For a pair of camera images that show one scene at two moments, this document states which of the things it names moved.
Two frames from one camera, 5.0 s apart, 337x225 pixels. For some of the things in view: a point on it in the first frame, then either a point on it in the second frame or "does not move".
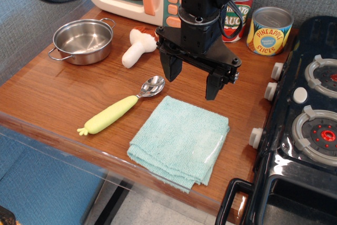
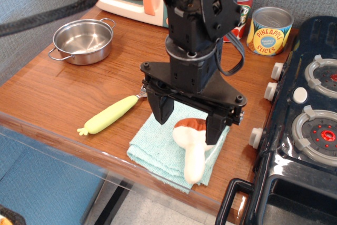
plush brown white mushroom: x=142 y=39 -> x=191 y=135
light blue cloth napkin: x=178 y=144 does not move
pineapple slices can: x=269 y=30 does not move
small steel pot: x=85 y=41 does not move
